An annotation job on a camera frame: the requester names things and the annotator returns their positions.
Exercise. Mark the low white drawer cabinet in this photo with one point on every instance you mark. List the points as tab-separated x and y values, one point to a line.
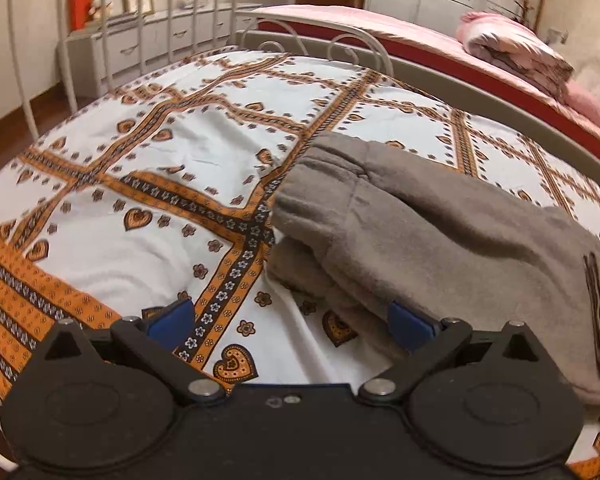
145	42

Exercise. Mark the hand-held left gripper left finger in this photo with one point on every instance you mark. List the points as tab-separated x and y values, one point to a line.
172	321

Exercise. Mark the large bed with pink sheet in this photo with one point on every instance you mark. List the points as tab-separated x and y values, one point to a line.
380	25

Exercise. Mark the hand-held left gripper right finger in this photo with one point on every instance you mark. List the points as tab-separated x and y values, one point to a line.
409	327

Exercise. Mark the grey-brown pants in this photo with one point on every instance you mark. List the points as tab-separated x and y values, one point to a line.
430	240

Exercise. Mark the white metal bed frame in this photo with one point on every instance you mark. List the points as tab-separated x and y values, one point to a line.
66	40

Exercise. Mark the pink pillow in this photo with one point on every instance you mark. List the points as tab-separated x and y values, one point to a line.
587	102

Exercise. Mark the red gift box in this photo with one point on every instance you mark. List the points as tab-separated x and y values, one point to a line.
82	2

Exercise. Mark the heart-print orange white bedsheet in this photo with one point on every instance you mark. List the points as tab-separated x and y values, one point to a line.
155	170

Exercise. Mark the small white ornament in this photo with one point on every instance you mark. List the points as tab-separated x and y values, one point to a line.
195	1

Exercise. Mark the folded pink quilt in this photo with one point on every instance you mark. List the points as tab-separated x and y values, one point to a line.
515	47

